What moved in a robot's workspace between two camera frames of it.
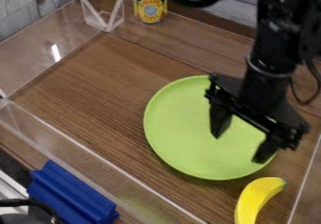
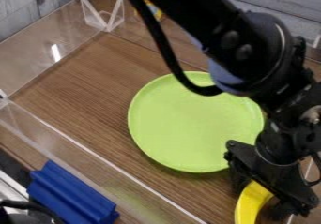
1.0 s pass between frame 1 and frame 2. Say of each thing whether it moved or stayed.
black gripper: moved
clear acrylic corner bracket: stayed
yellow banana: stayed
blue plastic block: stayed
